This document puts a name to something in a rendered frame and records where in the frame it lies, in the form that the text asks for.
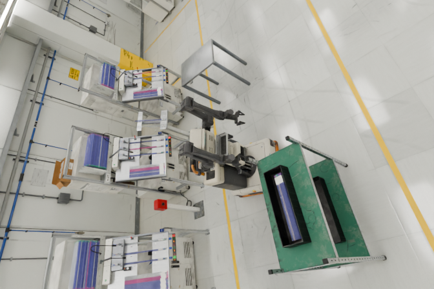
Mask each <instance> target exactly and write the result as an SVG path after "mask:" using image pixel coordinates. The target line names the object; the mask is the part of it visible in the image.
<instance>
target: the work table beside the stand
mask: <svg viewBox="0 0 434 289"><path fill-rule="evenodd" d="M213 45H214V46H217V47H218V48H219V49H221V50H223V51H224V52H225V53H227V54H229V55H230V56H231V57H233V58H235V59H236V60H237V61H239V62H241V63H242V64H244V65H247V62H245V61H244V60H243V59H241V58H239V57H238V56H237V55H235V54H233V53H232V52H230V51H229V50H228V49H226V48H224V47H223V46H222V45H220V44H218V43H217V42H216V41H214V40H213V39H209V40H208V41H207V42H206V43H205V44H204V45H203V46H202V47H201V48H199V49H198V50H197V51H196V52H195V53H193V54H192V55H191V56H190V57H189V58H188V59H187V60H186V61H184V62H183V63H182V64H181V87H183V88H186V89H188V90H190V91H191V92H194V93H195V94H198V95H200V96H202V97H204V98H206V99H208V100H211V101H213V102H215V103H217V104H221V102H220V101H218V100H216V99H214V98H212V97H210V96H208V95H206V94H204V93H202V92H200V91H198V90H195V89H193V88H191V87H189V86H187V84H188V83H190V82H191V81H192V80H193V79H195V78H196V77H197V76H201V77H203V78H204V79H206V80H208V81H210V82H212V83H214V84H216V85H219V82H217V81H215V80H214V79H211V78H210V77H207V76H206V75H204V74H202V72H204V71H205V70H206V69H208V67H210V66H211V65H214V66H216V67H218V68H219V69H221V70H223V71H224V72H227V73H228V74H230V75H231V76H233V77H235V78H237V79H238V80H240V81H241V82H243V83H245V84H247V85H248V86H249V85H250V84H251V83H250V82H248V81H247V80H245V79H244V78H242V77H240V76H239V75H237V74H235V73H234V72H232V71H230V70H229V69H227V68H226V67H224V66H222V65H221V64H219V63H217V62H216V61H214V51H213Z"/></svg>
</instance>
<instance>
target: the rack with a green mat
mask: <svg viewBox="0 0 434 289"><path fill-rule="evenodd" d="M285 140H286V141H289V142H290V143H292V144H290V145H288V146H286V147H285V148H283V149H281V150H279V151H277V152H275V153H273V154H271V155H268V156H267V157H264V158H263V159H261V160H259V161H258V160H256V159H252V158H250V157H246V158H245V161H247V162H249V163H253V164H256V165H257V168H258V173H259V177H260V182H261V186H262V191H263V196H264V199H265V205H266V208H267V213H268V217H269V222H270V225H271V231H272V234H273V239H274V245H275V248H276V253H277V257H278V262H279V265H280V269H272V270H268V273H269V275H272V274H284V273H291V272H304V271H311V270H324V269H331V268H340V267H341V266H345V265H349V264H356V263H363V262H366V261H378V260H383V261H385V260H386V259H387V257H386V256H385V255H381V256H372V255H371V252H370V250H369V247H368V245H367V243H366V240H365V237H364V234H363V232H362V229H361V227H360V225H359V222H358V219H357V217H356V215H355V211H354V210H353V207H352V204H351V201H350V200H349V197H348V194H347V192H346V189H345V186H344V184H343V182H342V179H341V176H340V174H339V172H338V168H337V167H336V164H335V163H337V164H339V165H341V166H344V167H348V164H346V163H344V162H342V161H340V160H338V159H335V158H334V157H331V156H330V155H327V154H325V153H323V152H321V151H319V150H317V149H315V148H313V147H311V146H309V145H307V144H305V143H303V142H300V141H298V140H296V139H294V138H292V137H290V136H286V137H285ZM302 148H304V149H306V150H309V151H310V152H312V153H315V154H317V155H319V156H322V157H324V158H325V159H324V160H323V161H320V162H318V163H315V164H313V165H311V166H308V164H307V161H306V158H305V155H304V151H303V149H302ZM278 165H282V166H286V167H288V169H289V173H290V176H291V179H292V182H293V186H294V189H295V192H296V195H297V198H298V202H299V204H300V208H301V210H302V213H303V217H304V220H305V223H306V226H307V230H308V232H309V236H310V238H311V242H310V243H306V244H302V245H300V246H296V247H292V248H282V244H281V240H280V236H279V233H278V229H277V225H276V221H275V218H274V214H273V209H272V206H271V201H270V198H269V194H268V191H267V186H266V183H265V179H264V174H263V173H264V172H266V171H268V170H270V169H272V168H274V167H276V166H278ZM316 176H319V177H321V178H323V179H324V180H325V184H326V185H327V189H328V191H329V195H330V196H331V200H332V202H333V206H334V207H335V212H336V214H337V217H338V219H339V222H340V225H341V228H342V231H343V233H344V237H345V238H346V242H342V243H337V244H334V242H333V238H332V236H331V232H330V230H329V227H328V224H327V221H326V217H325V215H324V211H323V209H322V205H321V203H320V200H319V197H318V194H317V191H316V188H315V184H314V182H313V178H314V177H316Z"/></svg>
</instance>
